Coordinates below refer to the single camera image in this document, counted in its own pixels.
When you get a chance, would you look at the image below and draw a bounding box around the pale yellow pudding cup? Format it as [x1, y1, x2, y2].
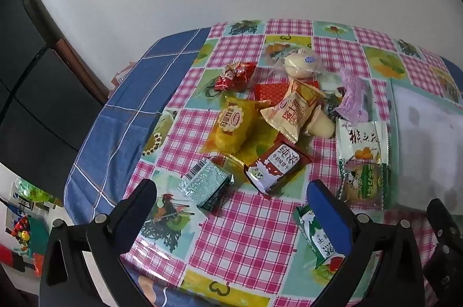
[304, 104, 335, 139]

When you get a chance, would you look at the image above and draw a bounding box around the orange red item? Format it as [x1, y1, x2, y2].
[32, 253, 46, 275]

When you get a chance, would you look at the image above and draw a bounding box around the beige orange snack packet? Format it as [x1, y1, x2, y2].
[260, 79, 324, 143]

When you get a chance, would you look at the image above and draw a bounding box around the green white biscuit packet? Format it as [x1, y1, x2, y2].
[293, 205, 348, 269]

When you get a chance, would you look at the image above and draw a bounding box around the clear plastic container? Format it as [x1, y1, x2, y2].
[385, 77, 463, 217]

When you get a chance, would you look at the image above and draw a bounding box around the red white biscuit packet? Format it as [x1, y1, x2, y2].
[244, 139, 312, 195]

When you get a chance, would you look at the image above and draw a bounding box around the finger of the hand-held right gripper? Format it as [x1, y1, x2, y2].
[423, 244, 463, 295]
[427, 199, 462, 250]

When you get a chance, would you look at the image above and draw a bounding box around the pink white paper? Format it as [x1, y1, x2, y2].
[110, 63, 134, 89]

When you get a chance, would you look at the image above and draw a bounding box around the green silver foil packet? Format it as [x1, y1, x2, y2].
[177, 159, 234, 213]

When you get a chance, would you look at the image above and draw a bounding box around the purple snack packet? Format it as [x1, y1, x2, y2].
[333, 70, 371, 121]

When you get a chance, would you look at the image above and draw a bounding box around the teal green item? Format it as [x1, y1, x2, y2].
[29, 216, 51, 255]

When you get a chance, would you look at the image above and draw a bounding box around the dark cabinet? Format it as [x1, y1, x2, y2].
[0, 0, 104, 199]

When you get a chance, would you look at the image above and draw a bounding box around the white green cartoon snack packet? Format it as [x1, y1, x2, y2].
[335, 118, 391, 210]

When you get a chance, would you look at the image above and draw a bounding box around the red yellow toy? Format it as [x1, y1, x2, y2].
[5, 215, 31, 250]

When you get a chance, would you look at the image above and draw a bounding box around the bright green plastic item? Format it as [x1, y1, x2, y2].
[12, 180, 64, 210]

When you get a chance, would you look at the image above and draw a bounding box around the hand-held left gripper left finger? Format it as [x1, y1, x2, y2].
[39, 179, 158, 307]

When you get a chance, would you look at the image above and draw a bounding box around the white bun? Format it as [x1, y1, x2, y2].
[269, 47, 328, 83]

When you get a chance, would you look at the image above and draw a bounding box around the red patterned packet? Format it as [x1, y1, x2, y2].
[253, 81, 321, 103]

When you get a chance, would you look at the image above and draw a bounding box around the yellow cake packet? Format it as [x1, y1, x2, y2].
[201, 97, 268, 181]

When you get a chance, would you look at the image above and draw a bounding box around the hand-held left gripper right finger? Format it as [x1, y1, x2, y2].
[306, 179, 425, 307]

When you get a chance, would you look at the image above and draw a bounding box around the shiny red snack packet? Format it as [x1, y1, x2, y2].
[213, 61, 257, 92]

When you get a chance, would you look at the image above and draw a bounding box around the brown wooden frame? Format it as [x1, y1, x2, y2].
[49, 37, 111, 101]

